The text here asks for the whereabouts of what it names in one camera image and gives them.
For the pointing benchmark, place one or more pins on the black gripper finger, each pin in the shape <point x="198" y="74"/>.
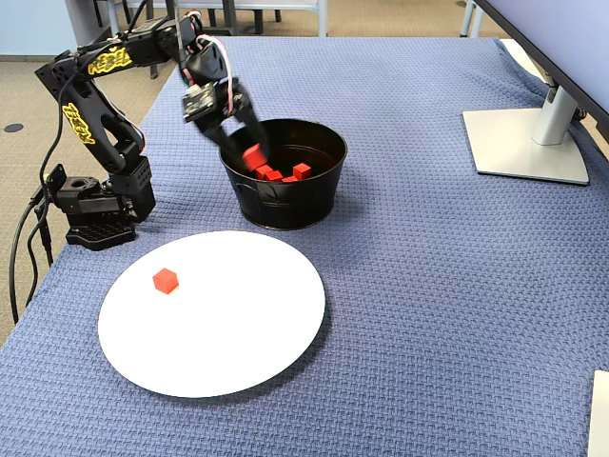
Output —
<point x="257" y="133"/>
<point x="218" y="135"/>

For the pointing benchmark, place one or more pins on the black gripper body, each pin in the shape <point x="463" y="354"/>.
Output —
<point x="222" y="120"/>

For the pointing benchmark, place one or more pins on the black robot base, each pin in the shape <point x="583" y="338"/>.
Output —
<point x="95" y="235"/>

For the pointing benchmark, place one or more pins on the white round plate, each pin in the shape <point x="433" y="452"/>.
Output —
<point x="228" y="333"/>

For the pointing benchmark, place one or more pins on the black metal bucket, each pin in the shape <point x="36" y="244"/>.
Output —
<point x="285" y="204"/>

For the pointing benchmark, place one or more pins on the black chair leg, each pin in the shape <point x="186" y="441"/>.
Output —
<point x="97" y="12"/>
<point x="258" y="21"/>
<point x="277" y="15"/>
<point x="211" y="18"/>

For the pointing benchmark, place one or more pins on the black floor outlet cover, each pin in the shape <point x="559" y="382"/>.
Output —
<point x="13" y="127"/>

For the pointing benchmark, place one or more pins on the blue woven table cloth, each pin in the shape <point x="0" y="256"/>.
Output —
<point x="428" y="285"/>

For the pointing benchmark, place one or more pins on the silver table leg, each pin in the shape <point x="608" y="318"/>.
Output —
<point x="478" y="24"/>
<point x="468" y="19"/>

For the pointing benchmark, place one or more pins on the silver monitor stand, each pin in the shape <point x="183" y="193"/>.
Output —
<point x="514" y="147"/>

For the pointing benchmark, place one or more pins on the computer monitor screen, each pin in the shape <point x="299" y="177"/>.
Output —
<point x="571" y="43"/>

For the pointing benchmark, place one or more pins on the white flat object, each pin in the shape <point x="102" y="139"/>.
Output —
<point x="600" y="414"/>

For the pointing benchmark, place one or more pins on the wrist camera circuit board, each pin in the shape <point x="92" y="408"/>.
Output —
<point x="200" y="101"/>

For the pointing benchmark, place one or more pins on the dark grey table frame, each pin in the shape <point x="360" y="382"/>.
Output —
<point x="230" y="21"/>

